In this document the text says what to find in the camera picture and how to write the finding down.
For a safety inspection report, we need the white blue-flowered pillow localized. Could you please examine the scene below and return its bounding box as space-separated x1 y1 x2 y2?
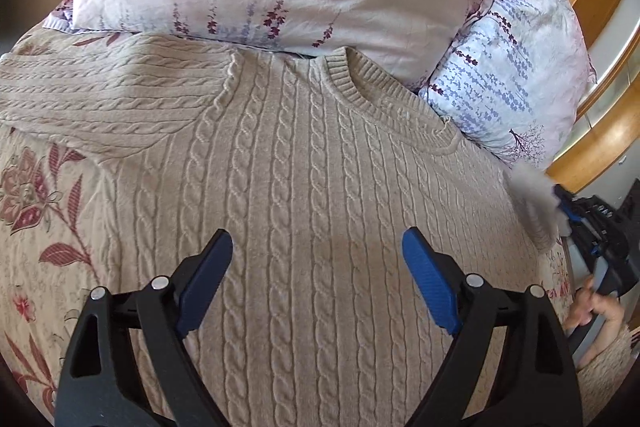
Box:
419 0 597 170

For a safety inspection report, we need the wooden headboard shelf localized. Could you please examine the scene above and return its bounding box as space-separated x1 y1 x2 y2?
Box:
548 0 639 192

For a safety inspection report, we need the person's right hand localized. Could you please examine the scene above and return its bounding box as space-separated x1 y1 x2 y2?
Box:
563 275 625 365

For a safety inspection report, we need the beige cable-knit sweater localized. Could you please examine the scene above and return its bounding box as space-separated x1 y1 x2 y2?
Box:
1 28 568 426

